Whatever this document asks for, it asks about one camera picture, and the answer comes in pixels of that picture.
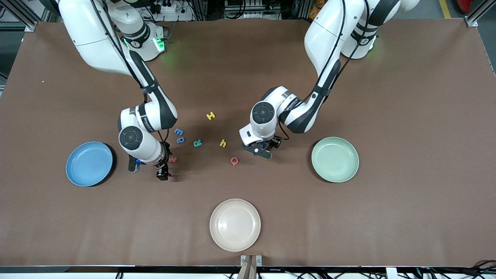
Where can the red round object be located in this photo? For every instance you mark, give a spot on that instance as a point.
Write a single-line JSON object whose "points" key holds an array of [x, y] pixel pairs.
{"points": [[465, 4]]}

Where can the blue foam round lowercase letter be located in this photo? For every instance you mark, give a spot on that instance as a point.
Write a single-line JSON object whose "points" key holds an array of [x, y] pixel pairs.
{"points": [[180, 140]]}

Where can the brown table cover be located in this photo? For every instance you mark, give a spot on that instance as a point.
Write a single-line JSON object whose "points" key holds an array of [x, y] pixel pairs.
{"points": [[387, 232]]}

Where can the yellow foam letter H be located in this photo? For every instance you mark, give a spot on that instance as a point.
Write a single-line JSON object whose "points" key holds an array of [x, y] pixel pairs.
{"points": [[210, 115]]}

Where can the white power strip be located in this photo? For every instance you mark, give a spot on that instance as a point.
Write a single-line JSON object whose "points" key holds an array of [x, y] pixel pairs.
{"points": [[170, 7], [252, 15]]}

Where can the teal foam letter R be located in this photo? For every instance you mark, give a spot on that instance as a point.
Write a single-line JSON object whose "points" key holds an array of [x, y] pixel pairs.
{"points": [[197, 143]]}

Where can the table edge rail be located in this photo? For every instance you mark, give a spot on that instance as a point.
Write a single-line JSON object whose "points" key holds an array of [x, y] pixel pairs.
{"points": [[38, 269]]}

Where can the blue foam lowercase m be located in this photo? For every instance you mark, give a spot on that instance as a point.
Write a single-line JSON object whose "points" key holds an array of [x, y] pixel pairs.
{"points": [[179, 131]]}

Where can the pink foam letter Q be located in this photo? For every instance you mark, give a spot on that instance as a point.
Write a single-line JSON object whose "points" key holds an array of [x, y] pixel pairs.
{"points": [[234, 161]]}

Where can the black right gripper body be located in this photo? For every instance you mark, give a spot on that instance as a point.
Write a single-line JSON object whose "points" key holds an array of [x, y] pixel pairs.
{"points": [[164, 162]]}

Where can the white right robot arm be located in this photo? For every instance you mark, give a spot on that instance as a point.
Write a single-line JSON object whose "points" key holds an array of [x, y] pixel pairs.
{"points": [[97, 38]]}

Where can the orange items pile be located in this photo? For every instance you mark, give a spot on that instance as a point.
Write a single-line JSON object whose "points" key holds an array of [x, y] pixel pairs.
{"points": [[316, 9]]}

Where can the aluminium frame post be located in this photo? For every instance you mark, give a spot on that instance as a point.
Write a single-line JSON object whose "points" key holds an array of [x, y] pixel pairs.
{"points": [[31, 26], [472, 21]]}

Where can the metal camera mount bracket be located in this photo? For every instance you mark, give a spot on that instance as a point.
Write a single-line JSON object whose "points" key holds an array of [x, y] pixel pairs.
{"points": [[244, 259]]}

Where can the salmon foam lowercase w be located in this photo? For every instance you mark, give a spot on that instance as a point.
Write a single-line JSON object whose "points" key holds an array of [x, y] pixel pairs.
{"points": [[173, 159]]}

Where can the cream round plate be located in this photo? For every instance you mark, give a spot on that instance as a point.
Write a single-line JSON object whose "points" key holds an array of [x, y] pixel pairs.
{"points": [[235, 224]]}

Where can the green round plate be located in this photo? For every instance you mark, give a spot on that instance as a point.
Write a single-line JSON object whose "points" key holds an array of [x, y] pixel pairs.
{"points": [[335, 159]]}

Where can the blue round plate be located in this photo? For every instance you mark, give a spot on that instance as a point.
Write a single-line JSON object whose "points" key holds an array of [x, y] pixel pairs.
{"points": [[89, 164]]}

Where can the yellow foam lowercase h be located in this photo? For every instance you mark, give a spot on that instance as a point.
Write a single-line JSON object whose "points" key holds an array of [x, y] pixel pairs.
{"points": [[223, 143]]}

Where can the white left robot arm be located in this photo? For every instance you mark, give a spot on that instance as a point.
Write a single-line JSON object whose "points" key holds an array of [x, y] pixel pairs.
{"points": [[325, 35]]}

